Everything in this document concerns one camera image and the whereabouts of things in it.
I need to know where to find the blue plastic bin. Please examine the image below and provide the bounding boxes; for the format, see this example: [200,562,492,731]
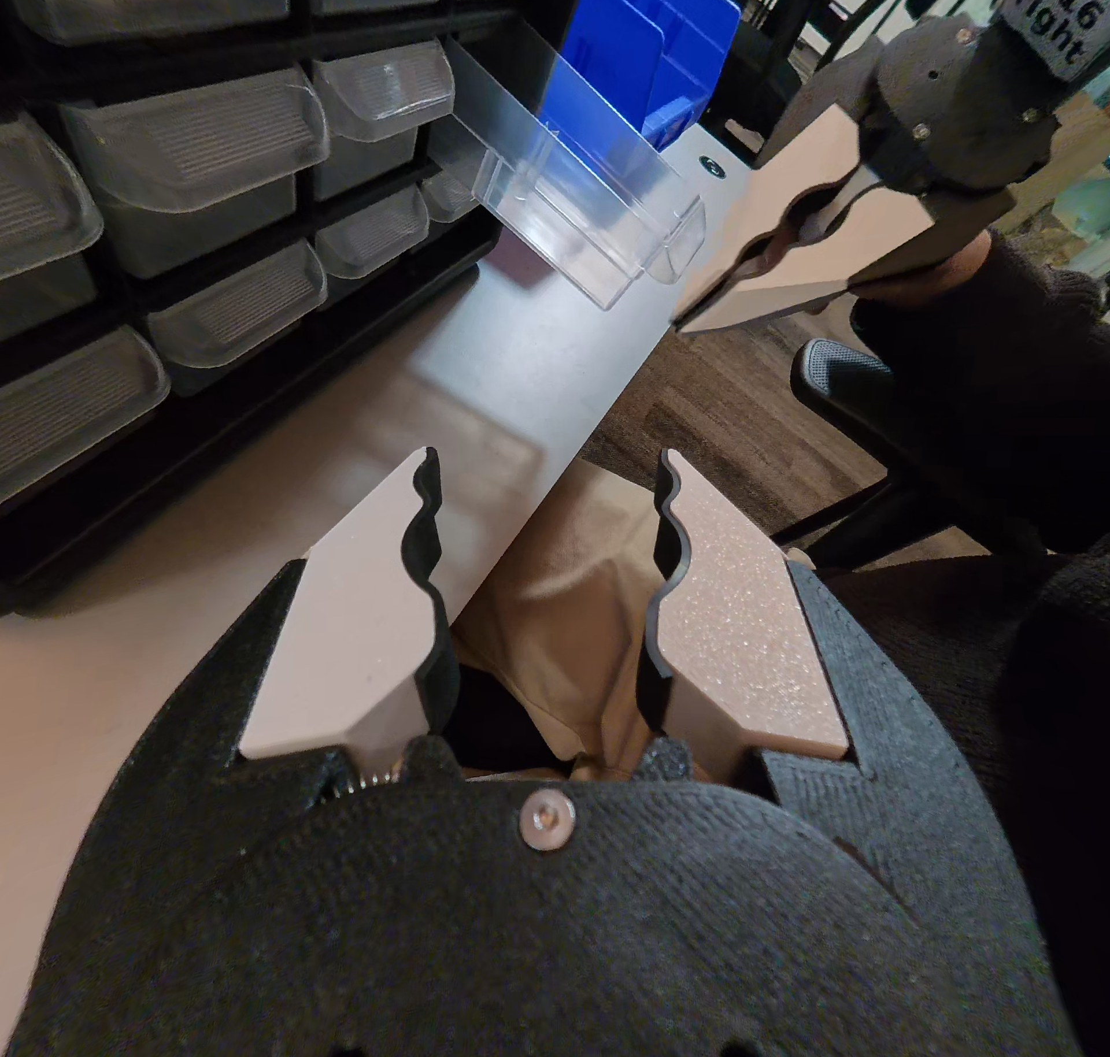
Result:
[538,0,743,153]

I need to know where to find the grey desk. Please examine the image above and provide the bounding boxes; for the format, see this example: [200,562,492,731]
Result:
[0,103,764,1023]

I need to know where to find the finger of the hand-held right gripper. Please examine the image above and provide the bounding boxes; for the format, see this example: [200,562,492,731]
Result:
[672,34,879,327]
[676,180,1018,336]

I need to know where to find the set of small clear drawers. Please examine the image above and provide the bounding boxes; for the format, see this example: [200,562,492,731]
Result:
[0,0,556,505]

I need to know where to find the person's dark sweater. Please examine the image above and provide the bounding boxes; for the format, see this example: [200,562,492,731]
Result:
[815,546,1110,1057]

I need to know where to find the black drawer organizer cabinet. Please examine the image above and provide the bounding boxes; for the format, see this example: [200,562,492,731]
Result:
[0,0,600,616]

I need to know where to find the person's right hand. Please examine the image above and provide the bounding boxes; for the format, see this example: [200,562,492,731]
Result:
[854,229,995,306]

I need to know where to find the person's beige pants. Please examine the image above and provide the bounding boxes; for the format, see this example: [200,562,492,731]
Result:
[451,457,816,782]

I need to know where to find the black office chair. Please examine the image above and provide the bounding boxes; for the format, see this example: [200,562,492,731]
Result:
[772,338,1042,574]

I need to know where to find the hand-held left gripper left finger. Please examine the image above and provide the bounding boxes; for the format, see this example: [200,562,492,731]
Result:
[236,446,463,772]

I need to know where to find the clear plastic drawer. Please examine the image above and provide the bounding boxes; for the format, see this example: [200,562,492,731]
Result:
[431,17,708,311]

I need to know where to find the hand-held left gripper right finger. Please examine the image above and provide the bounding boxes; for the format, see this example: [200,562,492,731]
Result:
[635,447,849,785]

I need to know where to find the person's right forearm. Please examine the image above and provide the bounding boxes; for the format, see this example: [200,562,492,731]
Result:
[850,232,1110,555]

